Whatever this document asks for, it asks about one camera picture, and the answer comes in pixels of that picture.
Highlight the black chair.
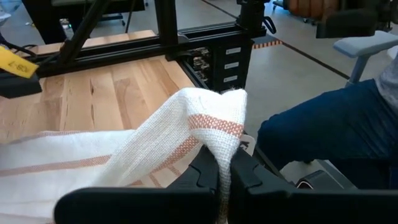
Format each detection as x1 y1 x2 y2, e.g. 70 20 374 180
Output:
315 8 379 40

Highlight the yellow tag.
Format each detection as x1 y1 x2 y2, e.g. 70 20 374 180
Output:
0 45 40 79

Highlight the person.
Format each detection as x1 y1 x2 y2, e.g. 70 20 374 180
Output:
256 55 398 190

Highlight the grey office chair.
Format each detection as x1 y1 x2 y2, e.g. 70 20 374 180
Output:
279 30 398 191

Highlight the white striped towel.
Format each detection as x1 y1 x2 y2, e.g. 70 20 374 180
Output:
0 86 256 224

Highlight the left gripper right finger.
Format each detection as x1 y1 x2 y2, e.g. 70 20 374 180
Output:
228 147 398 224

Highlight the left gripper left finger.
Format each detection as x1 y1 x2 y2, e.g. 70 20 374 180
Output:
53 145 221 224

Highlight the black aluminium frame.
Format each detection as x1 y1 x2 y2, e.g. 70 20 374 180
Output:
21 0 277 94

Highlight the black labelled equipment box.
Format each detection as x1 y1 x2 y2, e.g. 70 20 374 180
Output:
192 39 254 93

